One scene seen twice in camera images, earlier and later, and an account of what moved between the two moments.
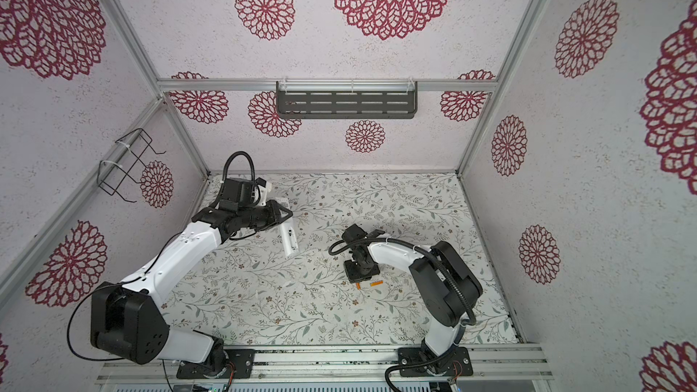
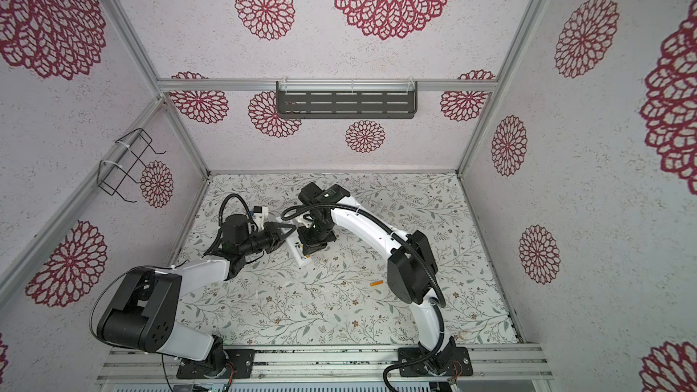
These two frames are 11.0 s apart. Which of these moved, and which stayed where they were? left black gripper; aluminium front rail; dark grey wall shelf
Moved: left black gripper
Stayed: aluminium front rail; dark grey wall shelf
